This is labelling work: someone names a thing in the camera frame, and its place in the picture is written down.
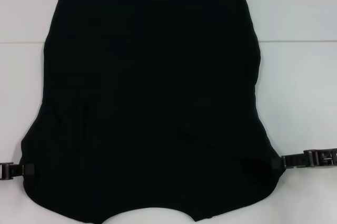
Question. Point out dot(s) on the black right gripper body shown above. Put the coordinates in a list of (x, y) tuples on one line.
[(330, 158)]

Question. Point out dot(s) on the black shirt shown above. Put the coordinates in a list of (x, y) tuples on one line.
[(144, 90)]

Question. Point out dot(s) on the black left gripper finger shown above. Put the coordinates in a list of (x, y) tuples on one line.
[(6, 171)]

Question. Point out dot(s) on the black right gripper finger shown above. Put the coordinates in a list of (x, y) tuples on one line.
[(310, 159)]

